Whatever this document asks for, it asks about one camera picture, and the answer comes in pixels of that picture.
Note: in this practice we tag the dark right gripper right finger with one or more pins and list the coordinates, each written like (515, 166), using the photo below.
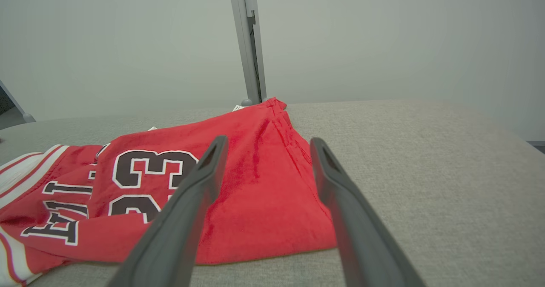
(362, 236)

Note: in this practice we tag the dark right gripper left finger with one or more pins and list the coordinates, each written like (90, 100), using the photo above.
(179, 227)

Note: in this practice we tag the red jersey with number print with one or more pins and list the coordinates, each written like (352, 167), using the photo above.
(264, 193)

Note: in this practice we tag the grey partition post single foot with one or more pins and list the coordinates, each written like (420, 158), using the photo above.
(28, 118)

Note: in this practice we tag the grey partition post double foot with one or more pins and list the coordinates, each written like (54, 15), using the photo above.
(247, 44)

